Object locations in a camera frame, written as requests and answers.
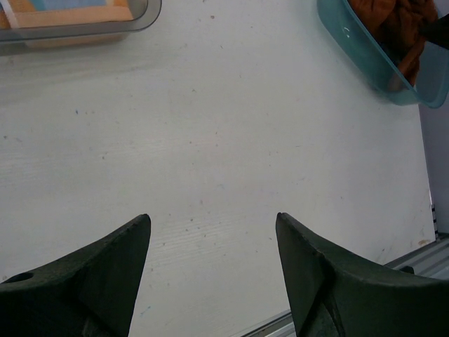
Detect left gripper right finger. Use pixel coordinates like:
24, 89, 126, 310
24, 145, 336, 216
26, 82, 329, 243
276, 213, 448, 336

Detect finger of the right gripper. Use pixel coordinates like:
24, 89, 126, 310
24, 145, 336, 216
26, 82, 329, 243
420, 14, 449, 49

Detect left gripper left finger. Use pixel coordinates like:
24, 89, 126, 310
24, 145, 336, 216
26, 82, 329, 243
1, 214, 151, 336

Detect brown towel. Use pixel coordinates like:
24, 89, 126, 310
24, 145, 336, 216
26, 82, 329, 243
349, 0, 438, 86

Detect teal transparent plastic bin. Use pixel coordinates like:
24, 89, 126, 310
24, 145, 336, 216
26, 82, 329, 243
316, 1, 448, 108

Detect grey transparent plastic bin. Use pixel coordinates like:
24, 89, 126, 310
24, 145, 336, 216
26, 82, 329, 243
1, 0, 162, 55

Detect aluminium mounting rail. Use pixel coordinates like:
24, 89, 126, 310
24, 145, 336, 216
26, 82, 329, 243
241, 231, 449, 337

